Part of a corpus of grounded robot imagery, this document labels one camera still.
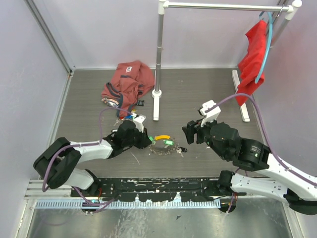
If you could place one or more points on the rust red t-shirt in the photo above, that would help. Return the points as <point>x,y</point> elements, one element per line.
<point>130,82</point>

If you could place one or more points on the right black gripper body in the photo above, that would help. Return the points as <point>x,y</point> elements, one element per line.
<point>201,132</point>

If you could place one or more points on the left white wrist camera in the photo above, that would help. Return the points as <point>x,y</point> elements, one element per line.
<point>138,121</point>

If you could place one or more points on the grey slotted cable duct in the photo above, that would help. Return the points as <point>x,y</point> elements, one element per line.
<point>78,203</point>

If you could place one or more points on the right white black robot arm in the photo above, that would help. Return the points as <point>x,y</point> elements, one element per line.
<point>283,182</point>

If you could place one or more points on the bright red shirt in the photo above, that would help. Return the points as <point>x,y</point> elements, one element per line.
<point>251,63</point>

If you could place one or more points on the white metal clothes rack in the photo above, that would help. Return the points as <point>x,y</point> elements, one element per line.
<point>289,9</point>

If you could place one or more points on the green key tag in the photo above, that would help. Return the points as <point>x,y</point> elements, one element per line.
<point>168,142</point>

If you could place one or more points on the aluminium frame post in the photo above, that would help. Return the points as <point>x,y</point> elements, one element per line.
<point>48,34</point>

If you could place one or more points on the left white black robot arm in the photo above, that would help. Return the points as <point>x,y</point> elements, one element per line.
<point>57,165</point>

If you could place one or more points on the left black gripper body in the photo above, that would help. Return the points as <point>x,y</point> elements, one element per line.
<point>138,139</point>

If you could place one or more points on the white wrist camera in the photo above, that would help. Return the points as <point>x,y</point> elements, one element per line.
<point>209,111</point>
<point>138,121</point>

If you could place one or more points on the black mounting base plate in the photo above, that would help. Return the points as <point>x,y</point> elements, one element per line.
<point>160,189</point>

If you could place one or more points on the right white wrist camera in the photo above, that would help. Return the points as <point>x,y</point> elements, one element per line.
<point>209,111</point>

